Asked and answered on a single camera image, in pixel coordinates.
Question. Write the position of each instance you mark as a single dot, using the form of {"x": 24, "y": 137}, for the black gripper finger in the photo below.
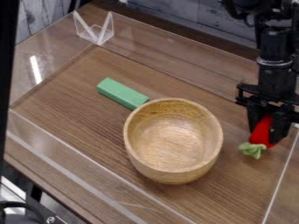
{"x": 280, "y": 125}
{"x": 253, "y": 116}

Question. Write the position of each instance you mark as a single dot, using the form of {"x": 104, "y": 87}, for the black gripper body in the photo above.
{"x": 248, "y": 95}

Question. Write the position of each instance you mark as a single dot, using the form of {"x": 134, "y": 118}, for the red plush strawberry toy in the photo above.
{"x": 257, "y": 140}

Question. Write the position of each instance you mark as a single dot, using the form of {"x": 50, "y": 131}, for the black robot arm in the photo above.
{"x": 276, "y": 29}

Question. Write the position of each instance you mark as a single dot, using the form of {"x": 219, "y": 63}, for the wooden bowl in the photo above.
{"x": 172, "y": 139}

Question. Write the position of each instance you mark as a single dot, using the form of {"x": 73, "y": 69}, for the green rectangular block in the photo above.
{"x": 121, "y": 94}

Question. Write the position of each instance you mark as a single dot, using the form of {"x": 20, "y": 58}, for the clear acrylic tray enclosure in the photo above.
{"x": 65, "y": 128}

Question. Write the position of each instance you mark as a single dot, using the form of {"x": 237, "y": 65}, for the black metal bracket with bolt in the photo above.
{"x": 45, "y": 216}

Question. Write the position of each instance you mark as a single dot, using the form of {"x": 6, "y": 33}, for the black vertical post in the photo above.
{"x": 8, "y": 28}

